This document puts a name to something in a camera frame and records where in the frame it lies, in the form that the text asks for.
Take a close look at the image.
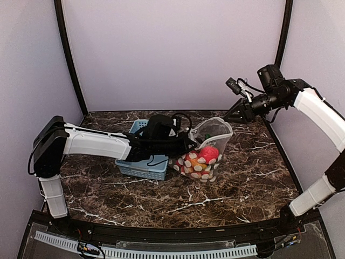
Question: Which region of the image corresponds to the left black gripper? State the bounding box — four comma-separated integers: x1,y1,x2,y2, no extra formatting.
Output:
153,132,198,158

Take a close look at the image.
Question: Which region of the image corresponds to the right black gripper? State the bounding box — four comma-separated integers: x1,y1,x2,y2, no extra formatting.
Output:
223,89,286,124

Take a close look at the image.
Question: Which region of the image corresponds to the red wrinkled toy ball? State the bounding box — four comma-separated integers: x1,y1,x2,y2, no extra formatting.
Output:
198,146,219,164

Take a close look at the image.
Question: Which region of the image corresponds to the orange red toy mango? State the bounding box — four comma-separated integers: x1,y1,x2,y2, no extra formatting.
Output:
184,159,207,173

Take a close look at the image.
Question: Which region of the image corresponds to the polka dot zip bag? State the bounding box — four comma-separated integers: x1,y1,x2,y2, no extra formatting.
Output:
168,117,233,183

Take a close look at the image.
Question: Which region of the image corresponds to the light blue plastic basket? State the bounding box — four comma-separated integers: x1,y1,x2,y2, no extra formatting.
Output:
115,119,169,181

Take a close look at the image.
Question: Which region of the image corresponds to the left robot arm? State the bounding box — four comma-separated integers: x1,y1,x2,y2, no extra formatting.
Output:
27,113,197,235

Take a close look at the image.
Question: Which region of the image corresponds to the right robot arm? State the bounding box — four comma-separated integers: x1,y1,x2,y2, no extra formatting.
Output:
224,64,344,234

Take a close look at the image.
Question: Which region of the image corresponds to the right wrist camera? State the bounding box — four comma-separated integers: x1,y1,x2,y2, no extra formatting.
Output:
225,77,263,102

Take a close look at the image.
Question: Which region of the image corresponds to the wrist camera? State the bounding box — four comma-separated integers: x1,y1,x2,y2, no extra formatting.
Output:
171,112,192,137
225,77,263,102

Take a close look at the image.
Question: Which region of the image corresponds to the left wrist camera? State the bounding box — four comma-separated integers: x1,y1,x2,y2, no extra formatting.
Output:
171,112,192,137

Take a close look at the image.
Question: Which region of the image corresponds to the right black frame post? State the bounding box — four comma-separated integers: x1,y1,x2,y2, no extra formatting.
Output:
274,0,293,68

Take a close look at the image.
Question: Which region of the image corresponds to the black frame post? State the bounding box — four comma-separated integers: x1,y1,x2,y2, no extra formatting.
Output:
53,0,88,117
274,0,293,68

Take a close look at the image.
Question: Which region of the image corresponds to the left black frame post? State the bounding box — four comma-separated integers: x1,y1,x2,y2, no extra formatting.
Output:
53,0,88,117

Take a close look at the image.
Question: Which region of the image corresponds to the grey slotted cable duct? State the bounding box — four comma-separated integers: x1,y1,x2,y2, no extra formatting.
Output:
34,231,258,258

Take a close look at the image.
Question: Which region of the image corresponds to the black front rail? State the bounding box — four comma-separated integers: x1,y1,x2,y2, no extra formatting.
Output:
26,210,321,245

